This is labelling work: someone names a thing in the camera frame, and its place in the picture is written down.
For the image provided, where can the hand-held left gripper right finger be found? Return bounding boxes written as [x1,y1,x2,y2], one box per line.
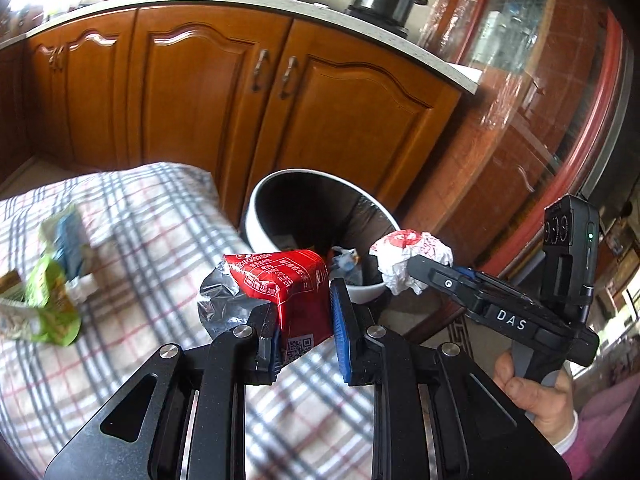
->
[329,277,573,480]

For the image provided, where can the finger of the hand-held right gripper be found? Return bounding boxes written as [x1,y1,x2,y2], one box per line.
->
[455,266,533,307]
[407,255,488,313]

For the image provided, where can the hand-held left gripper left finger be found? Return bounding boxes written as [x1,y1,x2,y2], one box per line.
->
[42,305,283,480]

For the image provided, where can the white paper wrapper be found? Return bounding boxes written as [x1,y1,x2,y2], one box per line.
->
[369,229,455,296]

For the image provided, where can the red silver-lined snack packet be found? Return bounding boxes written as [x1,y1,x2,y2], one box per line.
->
[199,249,331,367]

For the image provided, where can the white trash bin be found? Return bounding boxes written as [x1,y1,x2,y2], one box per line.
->
[240,169,401,306]

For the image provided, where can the person's right forearm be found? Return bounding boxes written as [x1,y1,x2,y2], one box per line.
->
[550,375,640,480]

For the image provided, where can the person's right hand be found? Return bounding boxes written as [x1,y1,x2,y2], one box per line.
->
[494,350,580,443]

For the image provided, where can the patterned floor mat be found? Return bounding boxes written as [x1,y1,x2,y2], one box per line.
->
[402,292,473,346]

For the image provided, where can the grey blue packet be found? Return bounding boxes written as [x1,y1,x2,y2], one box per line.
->
[330,246,363,282]

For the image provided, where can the plaid tablecloth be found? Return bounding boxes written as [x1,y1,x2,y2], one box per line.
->
[0,161,381,480]

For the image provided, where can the wooden framed glass door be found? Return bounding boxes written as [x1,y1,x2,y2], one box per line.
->
[400,0,640,311]

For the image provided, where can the speckled kitchen countertop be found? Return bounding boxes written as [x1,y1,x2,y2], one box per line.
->
[0,0,483,95]

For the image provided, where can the lime green snack packet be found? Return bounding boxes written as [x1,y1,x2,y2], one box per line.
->
[25,255,82,347]

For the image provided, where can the blue white carton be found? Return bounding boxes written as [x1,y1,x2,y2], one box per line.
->
[42,205,96,282]

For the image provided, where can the white green crumpled wrapper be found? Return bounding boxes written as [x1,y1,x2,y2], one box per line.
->
[0,270,37,342]

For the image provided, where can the wooden base cabinets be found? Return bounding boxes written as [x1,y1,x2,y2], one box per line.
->
[0,7,463,256]

